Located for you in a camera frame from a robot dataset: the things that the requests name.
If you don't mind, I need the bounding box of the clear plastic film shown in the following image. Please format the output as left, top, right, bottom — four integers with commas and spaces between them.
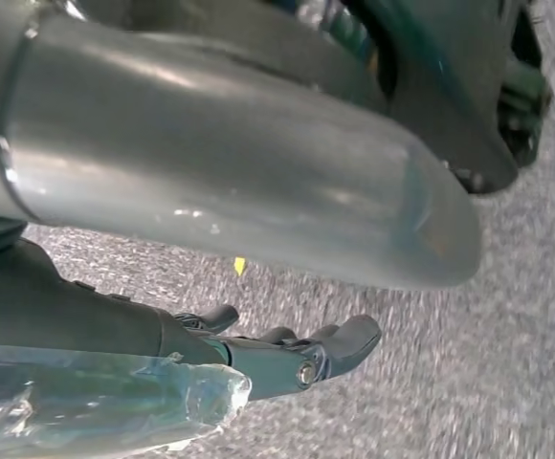
0, 343, 253, 459

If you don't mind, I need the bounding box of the silver robot leg shell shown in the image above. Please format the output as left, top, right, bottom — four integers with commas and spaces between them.
0, 0, 482, 290

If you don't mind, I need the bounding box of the dark grey robot leg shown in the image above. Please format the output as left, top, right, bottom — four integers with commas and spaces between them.
76, 0, 553, 194

